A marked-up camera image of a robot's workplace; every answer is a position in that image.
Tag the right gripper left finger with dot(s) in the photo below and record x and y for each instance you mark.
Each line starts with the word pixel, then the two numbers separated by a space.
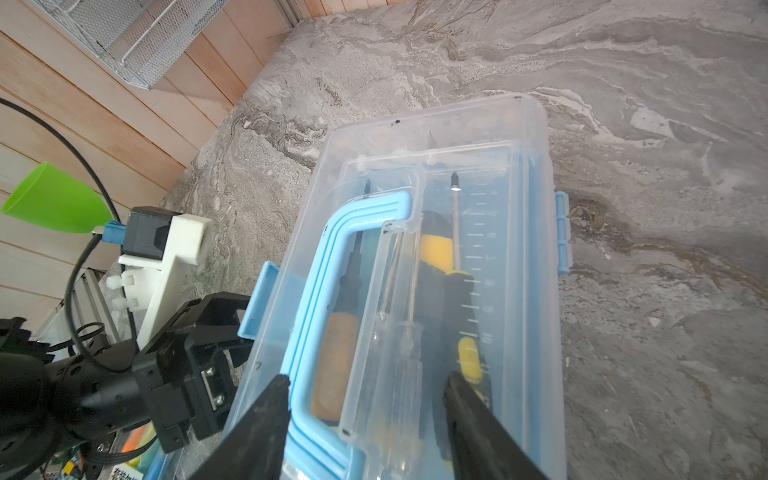
pixel 254 448

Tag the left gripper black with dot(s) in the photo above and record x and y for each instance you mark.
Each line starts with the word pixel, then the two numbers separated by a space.
pixel 184 374

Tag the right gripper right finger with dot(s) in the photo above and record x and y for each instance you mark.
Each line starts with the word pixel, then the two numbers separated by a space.
pixel 480 446

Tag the clear handled screwdriver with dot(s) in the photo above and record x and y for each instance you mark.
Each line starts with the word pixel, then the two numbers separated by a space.
pixel 396 421

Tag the yellow black utility knife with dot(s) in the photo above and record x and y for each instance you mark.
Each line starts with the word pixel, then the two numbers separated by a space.
pixel 439 356

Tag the blue plastic tool box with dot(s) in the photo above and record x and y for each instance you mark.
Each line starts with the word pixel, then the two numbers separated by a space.
pixel 379 177

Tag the black short screwdriver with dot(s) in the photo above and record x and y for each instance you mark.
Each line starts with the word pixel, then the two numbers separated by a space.
pixel 461 312

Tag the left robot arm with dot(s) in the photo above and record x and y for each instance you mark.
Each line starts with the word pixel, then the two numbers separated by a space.
pixel 49 407

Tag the highlighter marker pack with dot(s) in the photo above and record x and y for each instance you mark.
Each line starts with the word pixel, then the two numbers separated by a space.
pixel 148 465

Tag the green plastic cup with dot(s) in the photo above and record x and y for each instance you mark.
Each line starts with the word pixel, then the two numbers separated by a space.
pixel 52 199

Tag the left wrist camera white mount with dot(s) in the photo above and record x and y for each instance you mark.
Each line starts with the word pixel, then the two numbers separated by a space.
pixel 159 249

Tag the white wire mesh shelf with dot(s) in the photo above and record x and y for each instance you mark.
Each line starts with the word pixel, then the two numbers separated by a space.
pixel 139 40

